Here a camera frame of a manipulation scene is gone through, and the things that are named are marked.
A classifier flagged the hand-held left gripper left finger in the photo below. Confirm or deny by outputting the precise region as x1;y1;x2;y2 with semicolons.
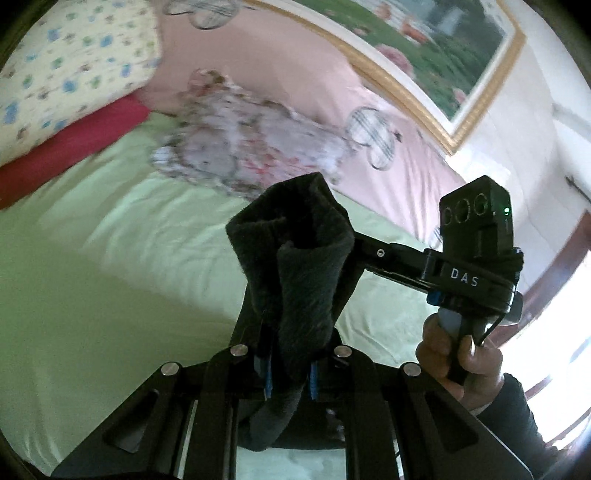
51;344;278;480

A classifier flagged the person's right hand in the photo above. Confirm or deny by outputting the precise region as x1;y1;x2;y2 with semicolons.
416;318;506;411

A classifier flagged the red pillow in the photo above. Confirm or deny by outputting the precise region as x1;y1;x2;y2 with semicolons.
0;92;151;210

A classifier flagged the floral patterned garment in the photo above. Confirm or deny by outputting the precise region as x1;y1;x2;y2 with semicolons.
150;69;356;199

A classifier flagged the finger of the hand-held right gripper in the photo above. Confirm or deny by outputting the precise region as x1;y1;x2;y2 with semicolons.
353;232;435;292

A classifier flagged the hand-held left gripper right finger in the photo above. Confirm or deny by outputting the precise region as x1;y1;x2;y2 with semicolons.
309;344;532;480

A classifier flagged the green bed sheet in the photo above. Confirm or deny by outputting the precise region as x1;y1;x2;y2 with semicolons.
0;113;444;480

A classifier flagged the pink heart print quilt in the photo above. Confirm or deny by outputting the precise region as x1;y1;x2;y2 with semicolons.
139;0;467;245

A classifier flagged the black sock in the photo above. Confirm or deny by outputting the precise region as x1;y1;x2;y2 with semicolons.
225;173;365;452

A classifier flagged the framed landscape painting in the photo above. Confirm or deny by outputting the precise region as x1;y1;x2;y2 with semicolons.
242;0;527;155

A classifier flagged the yellow floral pillow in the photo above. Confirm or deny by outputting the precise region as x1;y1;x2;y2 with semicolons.
0;0;162;167

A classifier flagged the person's right forearm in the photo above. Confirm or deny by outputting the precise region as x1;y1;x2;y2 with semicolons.
475;371;570;480

